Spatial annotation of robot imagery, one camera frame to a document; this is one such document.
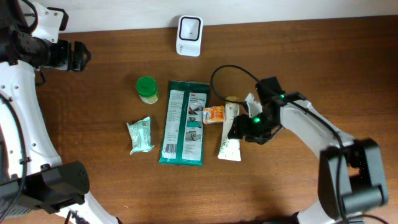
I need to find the black camera cable right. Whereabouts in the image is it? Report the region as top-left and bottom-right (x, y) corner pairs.
(210, 64), (351, 224)

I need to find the white tube with gold cap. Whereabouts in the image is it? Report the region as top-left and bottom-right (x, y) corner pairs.
(218, 96), (241, 162)

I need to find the green lid spice jar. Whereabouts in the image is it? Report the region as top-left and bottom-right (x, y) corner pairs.
(136, 77), (159, 105)

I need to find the orange snack packet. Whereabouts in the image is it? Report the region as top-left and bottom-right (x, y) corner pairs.
(203, 106), (225, 124)

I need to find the white barcode scanner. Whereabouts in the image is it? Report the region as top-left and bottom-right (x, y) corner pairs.
(176, 15), (203, 57)

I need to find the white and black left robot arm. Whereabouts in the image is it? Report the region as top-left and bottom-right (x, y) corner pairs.
(1, 0), (119, 223)

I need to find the pale green wipes packet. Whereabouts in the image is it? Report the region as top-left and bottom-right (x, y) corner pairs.
(126, 116), (154, 155)

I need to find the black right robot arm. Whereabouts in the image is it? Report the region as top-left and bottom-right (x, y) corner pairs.
(228, 77), (389, 223)

